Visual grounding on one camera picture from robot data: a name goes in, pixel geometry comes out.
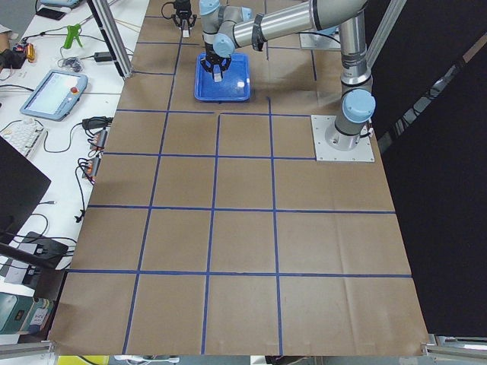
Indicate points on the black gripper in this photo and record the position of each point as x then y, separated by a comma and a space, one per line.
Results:
183, 8
214, 59

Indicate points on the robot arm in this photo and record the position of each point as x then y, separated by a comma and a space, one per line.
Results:
183, 16
227, 28

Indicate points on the blue plastic tray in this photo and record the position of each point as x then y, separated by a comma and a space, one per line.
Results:
234, 86

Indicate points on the black power adapter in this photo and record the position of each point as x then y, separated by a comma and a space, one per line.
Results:
103, 57

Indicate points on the teach pendant tablet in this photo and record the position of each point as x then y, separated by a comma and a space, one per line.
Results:
56, 95

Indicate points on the brown paper table cover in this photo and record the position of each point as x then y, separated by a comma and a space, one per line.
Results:
212, 229

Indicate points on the white keyboard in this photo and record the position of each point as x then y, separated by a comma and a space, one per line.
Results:
24, 136

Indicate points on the black monitor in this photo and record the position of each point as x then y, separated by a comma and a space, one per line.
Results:
22, 187

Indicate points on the aluminium frame post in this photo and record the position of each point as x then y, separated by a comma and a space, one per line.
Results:
105, 20

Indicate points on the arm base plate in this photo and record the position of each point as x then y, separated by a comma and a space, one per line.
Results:
320, 42
332, 146

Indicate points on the green handled reacher grabber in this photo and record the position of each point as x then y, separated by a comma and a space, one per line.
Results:
73, 34

